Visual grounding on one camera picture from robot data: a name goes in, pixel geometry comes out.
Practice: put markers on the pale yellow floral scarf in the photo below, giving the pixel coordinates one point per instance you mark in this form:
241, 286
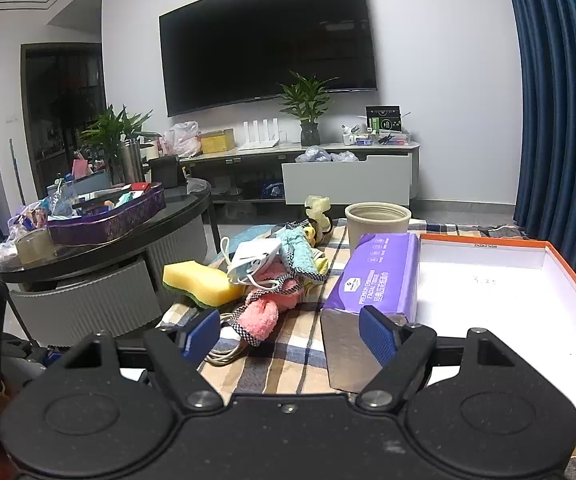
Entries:
318, 205

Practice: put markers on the white router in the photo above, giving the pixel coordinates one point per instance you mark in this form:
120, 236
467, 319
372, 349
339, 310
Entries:
260, 142

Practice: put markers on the orange white cardboard box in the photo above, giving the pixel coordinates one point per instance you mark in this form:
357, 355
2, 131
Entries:
492, 300

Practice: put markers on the white face mask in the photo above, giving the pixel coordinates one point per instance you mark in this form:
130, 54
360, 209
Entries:
253, 255

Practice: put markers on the plaid blanket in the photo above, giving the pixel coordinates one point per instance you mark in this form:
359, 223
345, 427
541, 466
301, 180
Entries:
288, 355

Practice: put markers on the yellow box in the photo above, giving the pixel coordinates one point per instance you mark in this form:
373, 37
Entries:
218, 141

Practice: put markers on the dark display cabinet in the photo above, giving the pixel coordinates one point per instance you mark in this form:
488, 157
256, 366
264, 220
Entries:
63, 110

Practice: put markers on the teal towel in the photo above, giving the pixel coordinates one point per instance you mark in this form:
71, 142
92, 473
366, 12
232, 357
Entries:
255, 232

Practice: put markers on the purple patterned tray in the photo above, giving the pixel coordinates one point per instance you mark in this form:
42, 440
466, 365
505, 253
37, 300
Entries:
108, 225

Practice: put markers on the dark grey flat box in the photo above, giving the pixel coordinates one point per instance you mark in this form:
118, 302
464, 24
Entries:
90, 184

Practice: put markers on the beige cup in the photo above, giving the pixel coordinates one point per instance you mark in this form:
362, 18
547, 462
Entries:
375, 230

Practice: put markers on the pile of small boxes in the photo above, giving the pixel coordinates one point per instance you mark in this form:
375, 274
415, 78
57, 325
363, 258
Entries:
103, 200

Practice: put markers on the green leafy plant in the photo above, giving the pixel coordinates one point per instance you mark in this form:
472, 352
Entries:
110, 130

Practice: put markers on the round black glass coffee table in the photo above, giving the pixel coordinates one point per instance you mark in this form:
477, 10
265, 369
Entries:
178, 215

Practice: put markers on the blue patterned bag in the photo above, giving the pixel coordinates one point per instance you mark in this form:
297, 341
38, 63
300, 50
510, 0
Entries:
273, 190

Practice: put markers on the pink white plastic bag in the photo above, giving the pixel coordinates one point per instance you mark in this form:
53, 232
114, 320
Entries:
183, 140

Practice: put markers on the purple tissue pack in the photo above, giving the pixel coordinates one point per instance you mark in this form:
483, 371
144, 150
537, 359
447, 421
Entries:
372, 275

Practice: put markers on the blue curtain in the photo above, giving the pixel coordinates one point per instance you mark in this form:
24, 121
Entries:
557, 110

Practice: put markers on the green plant in dark vase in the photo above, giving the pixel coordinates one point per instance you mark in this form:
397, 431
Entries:
310, 135

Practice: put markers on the clear tape roll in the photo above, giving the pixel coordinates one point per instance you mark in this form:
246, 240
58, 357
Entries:
33, 246

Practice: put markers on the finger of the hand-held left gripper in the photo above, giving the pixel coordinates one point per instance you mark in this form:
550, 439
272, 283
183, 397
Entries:
28, 357

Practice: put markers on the white television cabinet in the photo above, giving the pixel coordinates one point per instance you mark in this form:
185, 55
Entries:
248, 156

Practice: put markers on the pink gift bag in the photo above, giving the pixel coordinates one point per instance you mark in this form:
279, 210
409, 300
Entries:
82, 167

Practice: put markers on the clear plastic storage box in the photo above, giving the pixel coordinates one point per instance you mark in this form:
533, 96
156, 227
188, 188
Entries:
392, 138

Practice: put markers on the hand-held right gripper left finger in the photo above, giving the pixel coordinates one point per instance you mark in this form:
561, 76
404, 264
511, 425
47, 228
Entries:
202, 336

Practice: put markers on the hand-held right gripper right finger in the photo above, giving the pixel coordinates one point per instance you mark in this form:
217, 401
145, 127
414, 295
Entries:
375, 336

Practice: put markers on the white striped jar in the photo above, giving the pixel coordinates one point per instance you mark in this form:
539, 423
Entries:
150, 149

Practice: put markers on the teal fuzzy sock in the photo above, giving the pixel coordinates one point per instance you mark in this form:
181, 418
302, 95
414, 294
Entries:
298, 255

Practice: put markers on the white cabinet drawer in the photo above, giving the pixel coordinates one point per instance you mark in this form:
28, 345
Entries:
347, 180

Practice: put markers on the black wall television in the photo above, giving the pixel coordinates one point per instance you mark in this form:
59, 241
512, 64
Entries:
268, 40

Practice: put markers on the grey plastic bag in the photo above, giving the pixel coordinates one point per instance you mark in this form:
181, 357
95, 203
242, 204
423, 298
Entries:
345, 156
313, 154

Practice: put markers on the black green box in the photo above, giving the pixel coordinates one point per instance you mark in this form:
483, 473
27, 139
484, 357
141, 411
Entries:
382, 117

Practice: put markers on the stainless steel flask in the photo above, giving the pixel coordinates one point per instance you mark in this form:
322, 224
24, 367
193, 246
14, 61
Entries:
132, 162

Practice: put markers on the pile of shiny snack packets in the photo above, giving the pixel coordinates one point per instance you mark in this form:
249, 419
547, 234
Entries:
23, 220

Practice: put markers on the yellow sponge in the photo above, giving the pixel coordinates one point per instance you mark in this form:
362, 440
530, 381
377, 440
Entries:
198, 280

